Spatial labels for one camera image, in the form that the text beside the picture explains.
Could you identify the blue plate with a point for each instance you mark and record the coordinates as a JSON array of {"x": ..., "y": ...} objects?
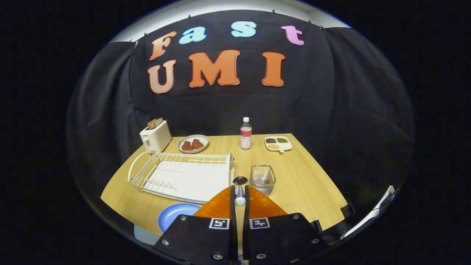
[{"x": 173, "y": 217}]

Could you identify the red meat piece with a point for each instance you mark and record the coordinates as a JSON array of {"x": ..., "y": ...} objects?
[
  {"x": 198, "y": 144},
  {"x": 187, "y": 146}
]

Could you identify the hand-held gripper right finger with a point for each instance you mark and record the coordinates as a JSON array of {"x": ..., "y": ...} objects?
[{"x": 246, "y": 209}]

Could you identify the beige oval plate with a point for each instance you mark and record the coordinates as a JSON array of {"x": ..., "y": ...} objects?
[{"x": 185, "y": 138}]

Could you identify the brown toast slice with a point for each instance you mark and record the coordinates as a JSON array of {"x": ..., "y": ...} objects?
[
  {"x": 152, "y": 124},
  {"x": 159, "y": 122}
]

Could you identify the metal spoon with white tip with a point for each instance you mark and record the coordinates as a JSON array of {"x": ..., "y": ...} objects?
[{"x": 240, "y": 191}]

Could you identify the brown beans pile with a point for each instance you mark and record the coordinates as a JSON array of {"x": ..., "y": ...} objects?
[{"x": 271, "y": 140}]

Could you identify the yellow beans pile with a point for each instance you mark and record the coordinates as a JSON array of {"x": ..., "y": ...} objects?
[{"x": 273, "y": 146}]

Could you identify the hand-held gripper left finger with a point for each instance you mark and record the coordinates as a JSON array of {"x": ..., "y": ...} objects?
[{"x": 232, "y": 209}]

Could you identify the clear plastic water bottle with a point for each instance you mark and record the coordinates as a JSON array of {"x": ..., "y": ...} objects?
[{"x": 246, "y": 138}]

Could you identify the white divided dish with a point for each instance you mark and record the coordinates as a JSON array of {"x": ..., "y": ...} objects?
[{"x": 288, "y": 145}]

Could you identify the black table clamp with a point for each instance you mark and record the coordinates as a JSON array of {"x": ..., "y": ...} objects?
[
  {"x": 317, "y": 225},
  {"x": 348, "y": 210}
]

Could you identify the black backdrop cloth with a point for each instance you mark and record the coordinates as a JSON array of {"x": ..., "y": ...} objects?
[{"x": 349, "y": 110}]

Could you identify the cream toaster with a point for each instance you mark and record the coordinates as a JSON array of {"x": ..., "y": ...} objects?
[{"x": 156, "y": 138}]

